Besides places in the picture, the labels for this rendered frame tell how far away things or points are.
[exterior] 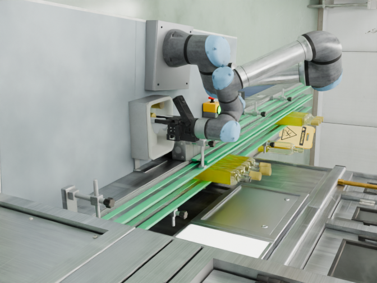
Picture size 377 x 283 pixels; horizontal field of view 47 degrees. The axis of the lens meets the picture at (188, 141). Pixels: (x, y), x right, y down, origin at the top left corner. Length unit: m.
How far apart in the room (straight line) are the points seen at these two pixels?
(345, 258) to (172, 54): 0.97
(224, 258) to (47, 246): 0.34
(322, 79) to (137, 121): 0.70
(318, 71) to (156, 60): 0.61
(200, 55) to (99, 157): 0.53
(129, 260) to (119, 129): 0.89
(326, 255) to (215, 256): 0.87
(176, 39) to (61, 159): 0.65
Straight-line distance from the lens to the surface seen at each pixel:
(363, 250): 1.70
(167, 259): 0.79
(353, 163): 7.92
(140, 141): 1.66
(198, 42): 1.68
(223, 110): 1.57
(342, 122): 7.77
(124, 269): 0.77
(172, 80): 1.81
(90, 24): 1.49
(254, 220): 1.73
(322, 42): 1.60
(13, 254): 0.90
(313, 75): 1.68
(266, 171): 1.85
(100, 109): 1.53
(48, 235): 0.95
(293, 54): 1.57
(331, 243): 1.71
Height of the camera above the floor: 1.73
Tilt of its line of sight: 28 degrees down
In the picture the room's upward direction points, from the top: 98 degrees clockwise
